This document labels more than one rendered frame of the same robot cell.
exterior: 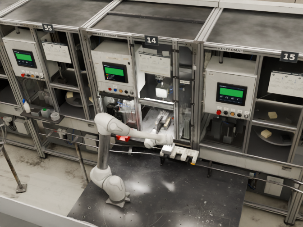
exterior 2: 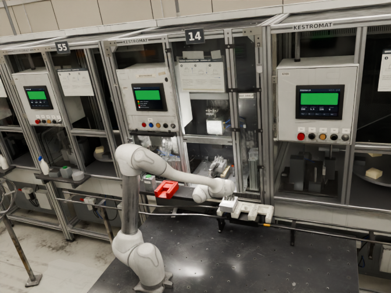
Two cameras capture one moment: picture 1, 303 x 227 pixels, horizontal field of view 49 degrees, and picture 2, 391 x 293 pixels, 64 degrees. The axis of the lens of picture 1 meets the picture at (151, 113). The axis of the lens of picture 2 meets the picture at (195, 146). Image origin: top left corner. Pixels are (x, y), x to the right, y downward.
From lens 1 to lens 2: 1.25 m
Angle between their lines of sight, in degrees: 14
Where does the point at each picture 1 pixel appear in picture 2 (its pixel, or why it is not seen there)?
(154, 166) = (210, 235)
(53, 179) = (78, 268)
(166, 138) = (224, 185)
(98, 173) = (121, 240)
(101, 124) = (123, 158)
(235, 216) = not seen: outside the picture
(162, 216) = not seen: outside the picture
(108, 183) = (135, 254)
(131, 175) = (176, 248)
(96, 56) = (124, 78)
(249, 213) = not seen: outside the picture
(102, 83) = (133, 118)
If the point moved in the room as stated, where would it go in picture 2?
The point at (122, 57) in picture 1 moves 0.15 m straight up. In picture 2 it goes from (157, 71) to (153, 48)
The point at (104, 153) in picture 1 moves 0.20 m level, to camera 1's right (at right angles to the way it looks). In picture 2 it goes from (130, 207) to (163, 203)
